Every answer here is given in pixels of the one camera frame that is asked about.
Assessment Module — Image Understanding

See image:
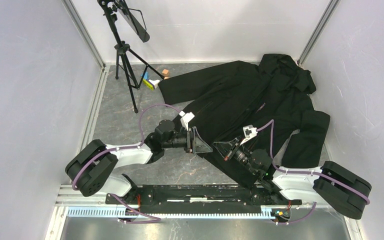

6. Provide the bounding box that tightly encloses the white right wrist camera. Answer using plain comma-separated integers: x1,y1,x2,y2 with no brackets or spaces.
240,125,258,145

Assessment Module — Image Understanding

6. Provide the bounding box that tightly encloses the blue block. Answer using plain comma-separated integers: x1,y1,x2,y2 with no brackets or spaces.
141,71,149,81

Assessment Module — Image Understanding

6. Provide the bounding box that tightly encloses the black panel on tripod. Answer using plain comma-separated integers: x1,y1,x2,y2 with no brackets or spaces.
114,0,150,43

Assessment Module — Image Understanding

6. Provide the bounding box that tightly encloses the black jacket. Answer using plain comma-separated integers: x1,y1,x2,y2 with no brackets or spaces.
158,53,331,169

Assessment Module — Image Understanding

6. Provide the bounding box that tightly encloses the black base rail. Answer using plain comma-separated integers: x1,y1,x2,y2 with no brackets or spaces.
121,184,302,214

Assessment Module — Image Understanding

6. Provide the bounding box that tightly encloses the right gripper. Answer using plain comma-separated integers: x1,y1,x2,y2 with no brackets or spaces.
212,135,258,176

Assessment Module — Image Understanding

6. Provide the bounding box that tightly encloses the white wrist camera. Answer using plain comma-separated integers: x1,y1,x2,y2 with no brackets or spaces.
240,125,258,145
178,111,195,131

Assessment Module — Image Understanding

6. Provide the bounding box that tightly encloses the black tripod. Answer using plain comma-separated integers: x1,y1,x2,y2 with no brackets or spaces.
97,0,165,114

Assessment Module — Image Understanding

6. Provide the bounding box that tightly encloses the orange cube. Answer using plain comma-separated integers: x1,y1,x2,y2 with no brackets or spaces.
162,69,170,77

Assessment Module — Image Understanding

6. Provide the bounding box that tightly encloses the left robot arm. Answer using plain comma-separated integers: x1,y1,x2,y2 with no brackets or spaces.
65,120,213,204

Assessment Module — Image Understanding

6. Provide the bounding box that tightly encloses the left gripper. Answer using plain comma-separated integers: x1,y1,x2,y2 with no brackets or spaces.
162,126,213,154

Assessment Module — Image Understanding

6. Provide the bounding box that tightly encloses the yellow purple white toy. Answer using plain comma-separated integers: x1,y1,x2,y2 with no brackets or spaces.
142,79,161,91

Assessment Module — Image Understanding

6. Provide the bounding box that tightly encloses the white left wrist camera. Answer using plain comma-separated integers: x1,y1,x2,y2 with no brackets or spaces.
178,111,195,131

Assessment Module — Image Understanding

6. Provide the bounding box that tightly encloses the white toothed cable strip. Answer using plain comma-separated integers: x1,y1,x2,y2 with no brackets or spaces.
66,206,290,220

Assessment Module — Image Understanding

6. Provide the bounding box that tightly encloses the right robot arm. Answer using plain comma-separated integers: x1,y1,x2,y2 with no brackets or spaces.
213,137,372,220

